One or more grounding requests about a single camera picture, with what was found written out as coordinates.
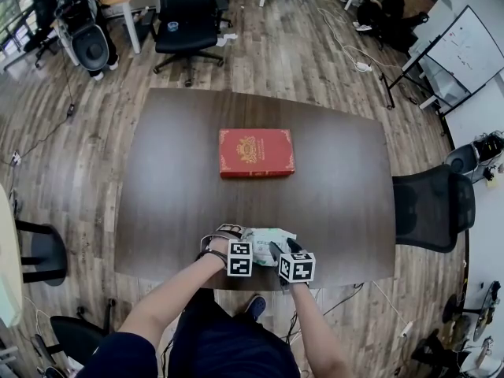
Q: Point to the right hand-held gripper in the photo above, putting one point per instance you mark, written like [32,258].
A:
[297,268]

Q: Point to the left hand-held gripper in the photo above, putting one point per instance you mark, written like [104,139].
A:
[239,258]

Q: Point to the white wet wipe pack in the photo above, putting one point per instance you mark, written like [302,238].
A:
[264,246]

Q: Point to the person's right forearm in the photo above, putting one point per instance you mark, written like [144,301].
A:
[315,329]

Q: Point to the person's left forearm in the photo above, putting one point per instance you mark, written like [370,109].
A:
[177,290]

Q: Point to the person's left hand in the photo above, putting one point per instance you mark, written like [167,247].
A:
[219,246]

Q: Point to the person's right shoe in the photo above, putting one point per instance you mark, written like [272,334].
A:
[256,307]

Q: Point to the person's dark clothing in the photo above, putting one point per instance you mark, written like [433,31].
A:
[220,349]

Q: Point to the red hardcover book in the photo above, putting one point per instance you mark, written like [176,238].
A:
[256,152]

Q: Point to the white power strip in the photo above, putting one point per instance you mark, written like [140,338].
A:
[15,158]
[406,328]
[363,67]

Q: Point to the black mesh office chair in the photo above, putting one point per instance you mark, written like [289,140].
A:
[433,207]

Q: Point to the grey backpack device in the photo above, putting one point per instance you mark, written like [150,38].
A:
[464,160]

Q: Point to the white paper scrap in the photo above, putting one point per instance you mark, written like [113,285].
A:
[226,39]

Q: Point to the black power adapter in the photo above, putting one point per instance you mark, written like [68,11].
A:
[71,109]

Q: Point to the round beige table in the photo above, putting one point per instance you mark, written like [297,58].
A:
[8,250]

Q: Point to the pale green box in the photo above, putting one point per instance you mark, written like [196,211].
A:
[10,305]

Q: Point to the blue tape roll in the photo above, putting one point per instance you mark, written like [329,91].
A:
[172,25]

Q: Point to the black office chair with headrest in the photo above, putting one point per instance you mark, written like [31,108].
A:
[189,14]

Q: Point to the whiteboard on black stand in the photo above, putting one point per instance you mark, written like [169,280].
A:
[464,49]

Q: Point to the black swivel office chair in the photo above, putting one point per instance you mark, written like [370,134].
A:
[41,18]

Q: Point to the window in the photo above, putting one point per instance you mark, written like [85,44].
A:
[12,14]

